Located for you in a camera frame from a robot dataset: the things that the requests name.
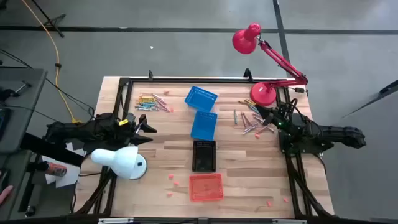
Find black plastic basket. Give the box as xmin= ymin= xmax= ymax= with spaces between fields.
xmin=192 ymin=139 xmax=217 ymax=173

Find orange plastic basket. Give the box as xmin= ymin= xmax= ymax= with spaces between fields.
xmin=188 ymin=173 xmax=224 ymax=202

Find yellow extension cable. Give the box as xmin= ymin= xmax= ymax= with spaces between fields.
xmin=21 ymin=0 xmax=82 ymax=124

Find metal clamp handle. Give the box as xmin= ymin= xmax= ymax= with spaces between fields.
xmin=12 ymin=80 xmax=32 ymax=96

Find blue plastic basket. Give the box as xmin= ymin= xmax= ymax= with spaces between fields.
xmin=190 ymin=110 xmax=218 ymax=142
xmin=184 ymin=85 xmax=218 ymax=113

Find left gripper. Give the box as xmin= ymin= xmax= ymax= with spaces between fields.
xmin=118 ymin=112 xmax=158 ymax=147

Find white paper sheets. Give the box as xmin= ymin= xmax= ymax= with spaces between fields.
xmin=42 ymin=142 xmax=81 ymax=189

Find dark grey metal bar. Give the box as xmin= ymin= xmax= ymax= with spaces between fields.
xmin=341 ymin=79 xmax=398 ymax=119

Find black flat bar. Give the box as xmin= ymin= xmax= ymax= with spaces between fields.
xmin=20 ymin=132 xmax=86 ymax=167

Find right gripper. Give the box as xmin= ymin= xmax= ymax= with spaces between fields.
xmin=255 ymin=105 xmax=295 ymax=131

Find black tripod stand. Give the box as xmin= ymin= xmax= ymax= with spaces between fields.
xmin=29 ymin=0 xmax=67 ymax=39

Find grey side table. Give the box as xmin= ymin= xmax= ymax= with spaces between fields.
xmin=0 ymin=67 xmax=48 ymax=154

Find person's hand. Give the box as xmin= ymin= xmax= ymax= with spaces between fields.
xmin=0 ymin=185 xmax=15 ymax=206

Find black floor cable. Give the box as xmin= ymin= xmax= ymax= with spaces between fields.
xmin=0 ymin=49 xmax=96 ymax=119

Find orange bottle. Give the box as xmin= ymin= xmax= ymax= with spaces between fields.
xmin=45 ymin=161 xmax=68 ymax=177

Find silver metal bracket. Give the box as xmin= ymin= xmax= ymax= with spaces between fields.
xmin=272 ymin=218 xmax=308 ymax=224
xmin=98 ymin=217 xmax=134 ymax=224

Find red desk lamp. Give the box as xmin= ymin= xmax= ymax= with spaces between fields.
xmin=231 ymin=22 xmax=309 ymax=107

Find white desk lamp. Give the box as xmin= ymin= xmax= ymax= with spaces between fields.
xmin=90 ymin=146 xmax=148 ymax=181

